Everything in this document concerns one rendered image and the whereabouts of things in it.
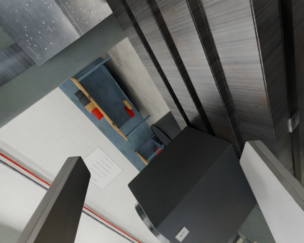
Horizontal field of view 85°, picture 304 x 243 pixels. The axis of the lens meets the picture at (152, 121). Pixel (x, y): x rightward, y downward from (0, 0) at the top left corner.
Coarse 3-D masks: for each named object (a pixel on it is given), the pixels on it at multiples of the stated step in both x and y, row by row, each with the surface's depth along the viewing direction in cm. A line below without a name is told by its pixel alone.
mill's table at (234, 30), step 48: (144, 0) 21; (192, 0) 17; (240, 0) 13; (288, 0) 14; (144, 48) 29; (192, 48) 20; (240, 48) 16; (288, 48) 16; (192, 96) 28; (240, 96) 20; (288, 96) 19; (240, 144) 28; (288, 144) 23
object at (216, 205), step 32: (192, 128) 36; (160, 160) 34; (192, 160) 30; (224, 160) 28; (160, 192) 28; (192, 192) 26; (224, 192) 31; (160, 224) 24; (192, 224) 28; (224, 224) 34
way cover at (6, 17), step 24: (0, 0) 37; (24, 0) 38; (48, 0) 38; (72, 0) 38; (96, 0) 37; (0, 24) 40; (24, 24) 40; (48, 24) 41; (72, 24) 41; (96, 24) 40; (24, 48) 43; (48, 48) 43
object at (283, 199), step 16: (256, 144) 9; (240, 160) 10; (256, 160) 9; (272, 160) 8; (256, 176) 9; (272, 176) 7; (288, 176) 7; (256, 192) 9; (272, 192) 8; (288, 192) 7; (272, 208) 8; (288, 208) 7; (272, 224) 8; (288, 224) 7; (288, 240) 7
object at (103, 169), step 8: (96, 152) 463; (104, 152) 476; (88, 160) 458; (96, 160) 469; (104, 160) 482; (112, 160) 495; (88, 168) 464; (96, 168) 476; (104, 168) 489; (112, 168) 502; (120, 168) 516; (96, 176) 482; (104, 176) 495; (112, 176) 510; (96, 184) 488; (104, 184) 502
